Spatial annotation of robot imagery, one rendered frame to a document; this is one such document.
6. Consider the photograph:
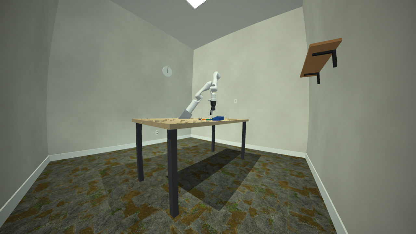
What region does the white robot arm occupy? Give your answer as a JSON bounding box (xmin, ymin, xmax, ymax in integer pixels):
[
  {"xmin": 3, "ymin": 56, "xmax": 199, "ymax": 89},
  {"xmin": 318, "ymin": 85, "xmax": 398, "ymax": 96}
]
[{"xmin": 186, "ymin": 71, "xmax": 221, "ymax": 113}]

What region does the blue three-compartment tray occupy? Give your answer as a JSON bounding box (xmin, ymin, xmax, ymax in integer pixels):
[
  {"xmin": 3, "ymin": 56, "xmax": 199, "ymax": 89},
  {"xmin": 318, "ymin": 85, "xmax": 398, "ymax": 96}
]
[{"xmin": 212, "ymin": 116, "xmax": 224, "ymax": 121}]

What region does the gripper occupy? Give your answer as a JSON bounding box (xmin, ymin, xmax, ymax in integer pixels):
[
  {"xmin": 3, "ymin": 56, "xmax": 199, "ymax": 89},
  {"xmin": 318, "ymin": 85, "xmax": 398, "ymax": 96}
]
[{"xmin": 208, "ymin": 97, "xmax": 216, "ymax": 115}]

